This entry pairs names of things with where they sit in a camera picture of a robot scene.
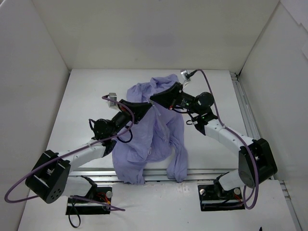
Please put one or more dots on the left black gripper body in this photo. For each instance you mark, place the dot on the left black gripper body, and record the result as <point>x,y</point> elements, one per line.
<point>130,112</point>

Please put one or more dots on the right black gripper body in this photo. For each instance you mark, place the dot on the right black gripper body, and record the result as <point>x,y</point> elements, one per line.
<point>176,96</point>

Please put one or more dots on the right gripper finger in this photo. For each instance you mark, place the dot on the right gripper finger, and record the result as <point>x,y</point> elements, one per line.
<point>164,102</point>
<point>172,92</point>

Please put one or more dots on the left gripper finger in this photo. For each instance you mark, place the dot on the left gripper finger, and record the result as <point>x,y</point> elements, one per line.
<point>134,105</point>
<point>144,114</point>

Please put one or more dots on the lavender zip-up jacket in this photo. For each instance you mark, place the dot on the lavender zip-up jacket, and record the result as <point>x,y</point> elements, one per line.
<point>152,140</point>

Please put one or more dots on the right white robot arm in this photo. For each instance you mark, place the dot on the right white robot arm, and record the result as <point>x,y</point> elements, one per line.
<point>255,159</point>

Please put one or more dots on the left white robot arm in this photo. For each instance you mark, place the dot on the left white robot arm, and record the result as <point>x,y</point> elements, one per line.
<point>52,172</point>

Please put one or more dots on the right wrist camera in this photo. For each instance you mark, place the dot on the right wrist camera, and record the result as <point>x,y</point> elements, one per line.
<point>186,77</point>

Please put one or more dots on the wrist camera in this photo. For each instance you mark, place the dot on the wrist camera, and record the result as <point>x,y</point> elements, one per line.
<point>186,77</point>
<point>112,103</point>

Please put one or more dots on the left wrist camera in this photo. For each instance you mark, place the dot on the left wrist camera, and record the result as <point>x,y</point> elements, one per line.
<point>112,103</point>

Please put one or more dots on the right side aluminium rail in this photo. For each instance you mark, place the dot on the right side aluminium rail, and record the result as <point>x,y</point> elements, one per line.
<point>252,130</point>

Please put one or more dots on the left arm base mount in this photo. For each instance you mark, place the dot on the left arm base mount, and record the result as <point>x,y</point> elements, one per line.
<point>76,206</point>

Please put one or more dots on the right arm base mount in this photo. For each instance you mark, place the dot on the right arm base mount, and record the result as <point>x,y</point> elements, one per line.
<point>210,200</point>

